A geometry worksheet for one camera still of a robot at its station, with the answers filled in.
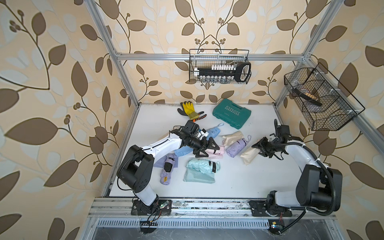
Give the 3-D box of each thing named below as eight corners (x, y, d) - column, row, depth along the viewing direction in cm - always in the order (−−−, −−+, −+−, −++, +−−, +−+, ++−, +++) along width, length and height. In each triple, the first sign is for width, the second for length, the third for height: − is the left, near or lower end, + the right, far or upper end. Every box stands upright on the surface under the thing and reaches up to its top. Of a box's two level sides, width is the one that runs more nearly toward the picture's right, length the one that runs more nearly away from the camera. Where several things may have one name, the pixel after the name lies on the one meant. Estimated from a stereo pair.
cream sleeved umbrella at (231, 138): (225, 147, 98) (226, 143, 94) (221, 140, 102) (222, 136, 97) (242, 140, 101) (244, 136, 97) (238, 134, 105) (240, 130, 101)
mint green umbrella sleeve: (183, 181, 85) (183, 179, 83) (185, 169, 89) (185, 168, 88) (214, 184, 84) (215, 183, 82) (215, 172, 88) (215, 171, 87)
